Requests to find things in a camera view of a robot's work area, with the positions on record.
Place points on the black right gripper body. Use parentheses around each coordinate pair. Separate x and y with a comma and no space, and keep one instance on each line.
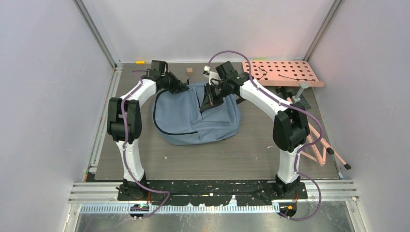
(227,94)

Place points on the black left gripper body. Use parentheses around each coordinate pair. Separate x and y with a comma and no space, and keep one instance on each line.
(166,81)

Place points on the blue grey student backpack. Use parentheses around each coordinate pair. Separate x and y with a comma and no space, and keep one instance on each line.
(178,120)

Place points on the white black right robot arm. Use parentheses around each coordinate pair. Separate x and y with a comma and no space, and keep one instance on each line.
(290,123)

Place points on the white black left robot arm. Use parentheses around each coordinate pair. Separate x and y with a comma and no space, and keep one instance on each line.
(124,122)

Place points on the small wooden cube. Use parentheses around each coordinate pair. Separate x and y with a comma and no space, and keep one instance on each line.
(190,71)

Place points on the pink perforated music stand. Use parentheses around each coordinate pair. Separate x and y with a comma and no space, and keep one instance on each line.
(293,73)

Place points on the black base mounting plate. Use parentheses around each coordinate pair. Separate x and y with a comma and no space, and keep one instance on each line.
(209,192)

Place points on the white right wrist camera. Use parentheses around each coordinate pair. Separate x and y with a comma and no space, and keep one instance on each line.
(212,77)

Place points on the grey lego plate with post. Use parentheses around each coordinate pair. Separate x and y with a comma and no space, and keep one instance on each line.
(301,96)

